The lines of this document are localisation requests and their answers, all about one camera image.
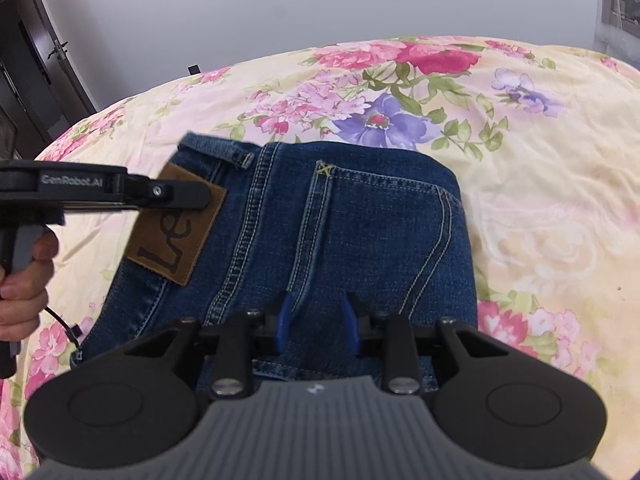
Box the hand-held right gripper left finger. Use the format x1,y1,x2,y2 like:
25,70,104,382
120,294,297,400

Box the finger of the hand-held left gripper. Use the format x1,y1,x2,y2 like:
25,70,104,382
125,175,211,212

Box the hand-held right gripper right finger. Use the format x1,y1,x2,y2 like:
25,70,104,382
341,292,503,395

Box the blue denim pants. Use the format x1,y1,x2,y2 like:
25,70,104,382
75,131,478,396

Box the person's left hand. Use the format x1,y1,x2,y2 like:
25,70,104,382
0,232,61,343

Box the dark wooden door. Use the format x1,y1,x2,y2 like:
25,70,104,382
0,0,99,161

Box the floral bed sheet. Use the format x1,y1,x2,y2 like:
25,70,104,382
0,36,640,480

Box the black cable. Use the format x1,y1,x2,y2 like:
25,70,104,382
44,306,84,362

